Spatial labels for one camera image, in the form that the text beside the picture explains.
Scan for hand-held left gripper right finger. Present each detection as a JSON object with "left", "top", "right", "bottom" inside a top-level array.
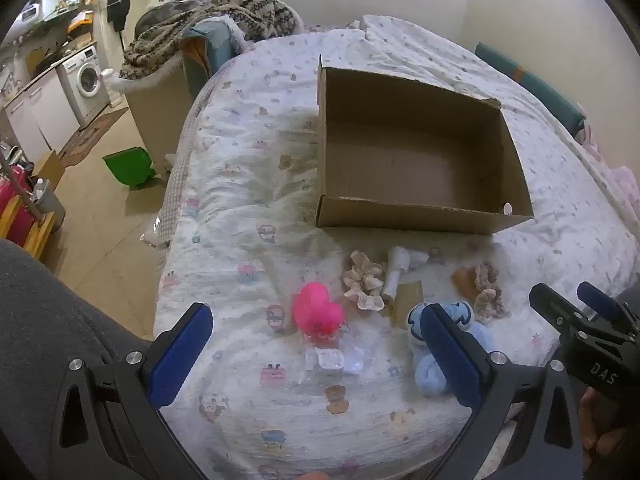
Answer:
[{"left": 420, "top": 302, "right": 586, "bottom": 480}]

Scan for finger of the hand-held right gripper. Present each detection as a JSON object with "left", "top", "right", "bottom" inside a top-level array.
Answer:
[
  {"left": 529, "top": 283, "right": 584, "bottom": 334},
  {"left": 576, "top": 281, "right": 625, "bottom": 322}
]

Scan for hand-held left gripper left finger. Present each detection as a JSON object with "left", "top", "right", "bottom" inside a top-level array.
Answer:
[{"left": 50, "top": 302, "right": 216, "bottom": 480}]

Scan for light blue plush toy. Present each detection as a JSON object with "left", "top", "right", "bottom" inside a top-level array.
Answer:
[{"left": 406, "top": 301, "right": 496, "bottom": 395}]

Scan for brown scrunchie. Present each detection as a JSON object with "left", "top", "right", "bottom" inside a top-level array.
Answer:
[{"left": 472, "top": 262, "right": 509, "bottom": 322}]

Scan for beige translucent soft sleeve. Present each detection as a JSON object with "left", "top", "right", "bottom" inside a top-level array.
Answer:
[{"left": 392, "top": 282, "right": 425, "bottom": 330}]

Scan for orange soft roll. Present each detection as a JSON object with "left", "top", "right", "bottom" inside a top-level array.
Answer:
[{"left": 452, "top": 266, "right": 478, "bottom": 292}]

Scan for white sock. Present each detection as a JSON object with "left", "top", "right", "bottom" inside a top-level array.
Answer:
[{"left": 382, "top": 246, "right": 412, "bottom": 299}]

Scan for beige scrunchie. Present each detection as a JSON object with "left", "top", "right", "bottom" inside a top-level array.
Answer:
[{"left": 342, "top": 251, "right": 386, "bottom": 311}]

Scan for brown cardboard box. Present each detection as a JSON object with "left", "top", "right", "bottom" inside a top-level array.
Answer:
[{"left": 316, "top": 55, "right": 535, "bottom": 235}]

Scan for person's right hand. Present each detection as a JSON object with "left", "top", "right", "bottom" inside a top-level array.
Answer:
[{"left": 579, "top": 389, "right": 619, "bottom": 457}]

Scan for clear plastic packaging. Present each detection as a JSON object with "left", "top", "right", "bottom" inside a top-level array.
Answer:
[{"left": 302, "top": 332, "right": 373, "bottom": 376}]

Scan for pink cloth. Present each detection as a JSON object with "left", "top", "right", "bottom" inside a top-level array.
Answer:
[{"left": 580, "top": 125, "right": 640, "bottom": 211}]

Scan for person's grey trouser leg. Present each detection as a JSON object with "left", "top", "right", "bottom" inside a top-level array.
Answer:
[{"left": 0, "top": 239, "right": 156, "bottom": 480}]

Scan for white printed bedspread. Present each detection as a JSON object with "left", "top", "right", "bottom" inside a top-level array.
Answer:
[{"left": 152, "top": 14, "right": 640, "bottom": 480}]

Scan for yellow wooden stool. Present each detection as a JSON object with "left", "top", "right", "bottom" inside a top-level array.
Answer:
[{"left": 0, "top": 195, "right": 56, "bottom": 261}]

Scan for green dustpan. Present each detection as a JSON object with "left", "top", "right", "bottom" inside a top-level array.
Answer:
[{"left": 102, "top": 146, "right": 161, "bottom": 191}]

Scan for grey bin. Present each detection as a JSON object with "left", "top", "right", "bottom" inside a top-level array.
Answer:
[{"left": 32, "top": 177, "right": 67, "bottom": 228}]

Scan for teal pillow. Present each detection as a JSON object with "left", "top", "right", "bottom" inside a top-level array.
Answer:
[{"left": 475, "top": 42, "right": 586, "bottom": 136}]

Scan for small cardboard box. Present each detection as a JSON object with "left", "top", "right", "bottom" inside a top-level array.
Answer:
[{"left": 32, "top": 150, "right": 66, "bottom": 186}]

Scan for pink suitcase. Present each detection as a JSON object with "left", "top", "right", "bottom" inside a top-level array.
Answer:
[{"left": 0, "top": 162, "right": 36, "bottom": 246}]

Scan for metal rod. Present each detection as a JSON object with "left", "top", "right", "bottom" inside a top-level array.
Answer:
[{"left": 0, "top": 154, "right": 45, "bottom": 222}]

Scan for brown door mat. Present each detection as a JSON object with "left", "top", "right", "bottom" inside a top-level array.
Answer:
[{"left": 59, "top": 107, "right": 130, "bottom": 166}]

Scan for beige armchair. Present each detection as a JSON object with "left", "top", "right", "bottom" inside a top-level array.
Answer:
[{"left": 127, "top": 74, "right": 201, "bottom": 173}]

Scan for white kitchen cabinets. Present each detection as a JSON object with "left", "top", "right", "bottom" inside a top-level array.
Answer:
[{"left": 0, "top": 67, "right": 81, "bottom": 161}]

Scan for white washing machine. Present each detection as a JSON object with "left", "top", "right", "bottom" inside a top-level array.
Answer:
[{"left": 57, "top": 45, "right": 111, "bottom": 128}]

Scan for teal cushion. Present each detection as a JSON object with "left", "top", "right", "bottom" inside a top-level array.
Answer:
[{"left": 181, "top": 20, "right": 242, "bottom": 102}]

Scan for striped fuzzy blanket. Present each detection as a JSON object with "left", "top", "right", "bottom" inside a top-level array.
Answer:
[{"left": 119, "top": 0, "right": 303, "bottom": 81}]

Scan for black garment on hanger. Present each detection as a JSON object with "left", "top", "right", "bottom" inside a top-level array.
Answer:
[{"left": 107, "top": 0, "right": 131, "bottom": 31}]

